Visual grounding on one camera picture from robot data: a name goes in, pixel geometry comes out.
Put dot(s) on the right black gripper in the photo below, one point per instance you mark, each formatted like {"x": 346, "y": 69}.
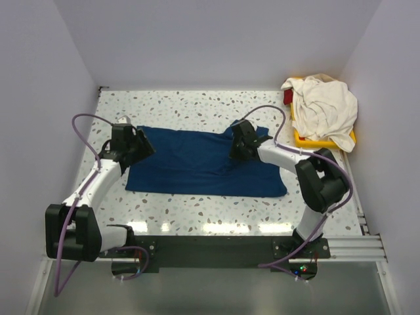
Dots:
{"x": 232, "y": 153}

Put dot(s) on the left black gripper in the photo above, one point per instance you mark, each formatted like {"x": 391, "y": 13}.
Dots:
{"x": 146, "y": 149}

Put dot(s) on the blue mickey t shirt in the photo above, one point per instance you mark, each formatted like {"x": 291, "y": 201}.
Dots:
{"x": 198, "y": 163}

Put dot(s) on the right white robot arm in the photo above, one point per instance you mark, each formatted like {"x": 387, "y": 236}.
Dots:
{"x": 324, "y": 185}

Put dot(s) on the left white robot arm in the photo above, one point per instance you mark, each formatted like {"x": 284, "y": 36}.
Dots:
{"x": 72, "y": 231}

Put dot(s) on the red cloth item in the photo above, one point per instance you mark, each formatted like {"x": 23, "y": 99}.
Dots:
{"x": 288, "y": 97}

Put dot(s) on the yellow plastic tray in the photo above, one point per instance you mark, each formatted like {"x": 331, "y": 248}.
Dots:
{"x": 315, "y": 143}

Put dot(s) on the cream white t shirt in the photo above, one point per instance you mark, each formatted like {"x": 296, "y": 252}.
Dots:
{"x": 325, "y": 111}

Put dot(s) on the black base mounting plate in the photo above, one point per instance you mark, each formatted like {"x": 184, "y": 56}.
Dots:
{"x": 218, "y": 252}

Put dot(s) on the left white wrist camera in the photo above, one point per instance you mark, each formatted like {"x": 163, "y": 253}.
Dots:
{"x": 124, "y": 120}

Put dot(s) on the aluminium frame rail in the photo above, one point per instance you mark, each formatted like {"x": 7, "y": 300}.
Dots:
{"x": 349, "y": 237}

